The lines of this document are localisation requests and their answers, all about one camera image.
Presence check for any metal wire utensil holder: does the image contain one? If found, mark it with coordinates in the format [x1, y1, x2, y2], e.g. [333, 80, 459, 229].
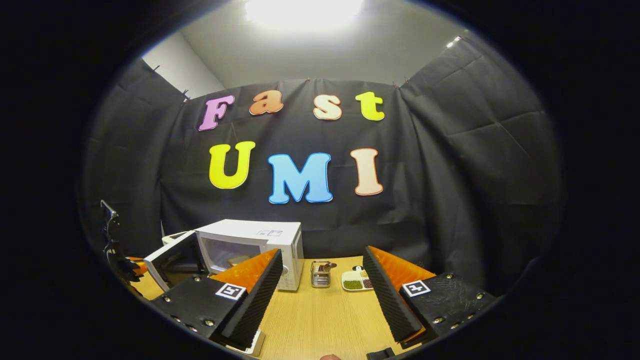
[310, 260, 332, 289]

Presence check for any white divided dish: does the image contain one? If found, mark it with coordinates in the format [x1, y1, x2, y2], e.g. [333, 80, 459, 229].
[341, 266, 375, 292]

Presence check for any white microwave oven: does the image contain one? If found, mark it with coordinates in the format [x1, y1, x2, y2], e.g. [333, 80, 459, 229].
[144, 219, 305, 292]

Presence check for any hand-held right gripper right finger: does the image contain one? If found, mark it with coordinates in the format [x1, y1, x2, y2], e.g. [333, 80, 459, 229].
[362, 245, 497, 348]

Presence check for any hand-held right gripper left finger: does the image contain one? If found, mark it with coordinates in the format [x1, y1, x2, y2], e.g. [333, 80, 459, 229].
[150, 248, 284, 351]

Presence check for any black backdrop cloth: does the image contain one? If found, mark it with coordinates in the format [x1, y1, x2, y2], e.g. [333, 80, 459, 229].
[82, 37, 561, 296]

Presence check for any long ceiling light panel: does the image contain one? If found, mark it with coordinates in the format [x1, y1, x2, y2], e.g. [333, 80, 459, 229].
[245, 0, 366, 31]

